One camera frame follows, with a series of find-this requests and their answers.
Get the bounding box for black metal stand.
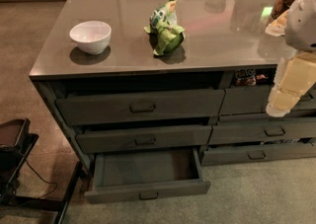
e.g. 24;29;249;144
0;117;84;224

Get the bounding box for snack packages in shelf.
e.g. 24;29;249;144
233;69;276;86

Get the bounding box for green crumpled snack bag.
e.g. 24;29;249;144
144;0;185;56

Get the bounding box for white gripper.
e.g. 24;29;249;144
265;11;316;117

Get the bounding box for white ceramic bowl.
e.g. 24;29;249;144
69;21;112;54

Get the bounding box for grey drawer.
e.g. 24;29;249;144
209;117;316;145
85;148;210;203
200;143;316;166
219;85;316;115
56;89;224;125
76;125;211;154

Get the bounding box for black cable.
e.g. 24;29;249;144
0;145;58;209

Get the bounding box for grey drawer cabinet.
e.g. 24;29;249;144
30;0;315;203

